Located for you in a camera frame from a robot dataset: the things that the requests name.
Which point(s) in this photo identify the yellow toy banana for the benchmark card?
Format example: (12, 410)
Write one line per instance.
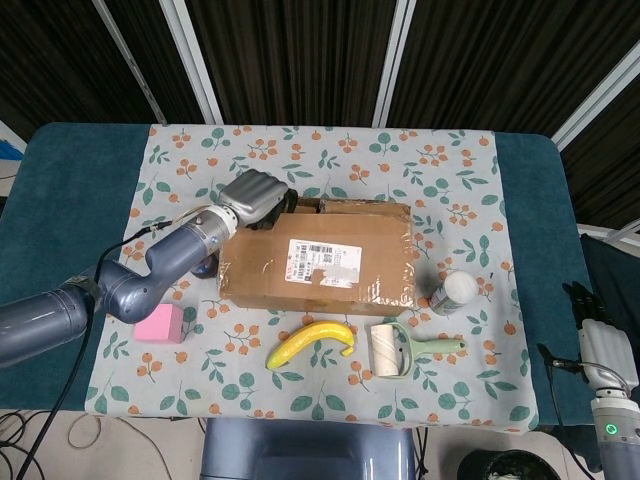
(305, 340)

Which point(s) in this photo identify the brown cardboard box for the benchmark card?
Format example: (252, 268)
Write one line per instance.
(260, 280)

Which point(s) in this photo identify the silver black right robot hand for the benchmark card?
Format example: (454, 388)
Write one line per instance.
(605, 350)

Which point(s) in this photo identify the white metal rack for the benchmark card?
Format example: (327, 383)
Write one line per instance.
(612, 232)

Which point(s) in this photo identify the blue white board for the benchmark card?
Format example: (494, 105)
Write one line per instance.
(10, 145)

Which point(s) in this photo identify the black pleated curtain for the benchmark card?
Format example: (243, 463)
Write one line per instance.
(300, 50)

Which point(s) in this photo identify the white frame post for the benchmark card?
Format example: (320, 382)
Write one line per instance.
(395, 60)
(595, 105)
(192, 60)

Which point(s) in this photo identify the blue grey robot torso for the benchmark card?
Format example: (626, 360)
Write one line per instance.
(310, 450)

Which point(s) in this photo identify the floral leaf print tablecloth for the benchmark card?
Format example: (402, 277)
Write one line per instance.
(300, 400)

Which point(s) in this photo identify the thin grey frame rail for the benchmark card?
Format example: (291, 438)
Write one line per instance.
(132, 65)

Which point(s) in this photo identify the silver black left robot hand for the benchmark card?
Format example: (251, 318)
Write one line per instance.
(255, 197)

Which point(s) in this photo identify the pink foam block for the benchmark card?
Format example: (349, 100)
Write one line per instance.
(157, 325)

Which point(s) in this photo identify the white green labelled can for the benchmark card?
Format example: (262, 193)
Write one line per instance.
(452, 295)

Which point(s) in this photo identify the black bin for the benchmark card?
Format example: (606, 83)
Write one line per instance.
(500, 467)

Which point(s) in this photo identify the blue grey left robot arm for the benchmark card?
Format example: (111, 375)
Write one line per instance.
(165, 255)

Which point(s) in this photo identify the teal table cover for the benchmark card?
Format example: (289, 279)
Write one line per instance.
(65, 200)

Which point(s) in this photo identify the blue grey right robot arm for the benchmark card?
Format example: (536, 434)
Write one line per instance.
(617, 440)

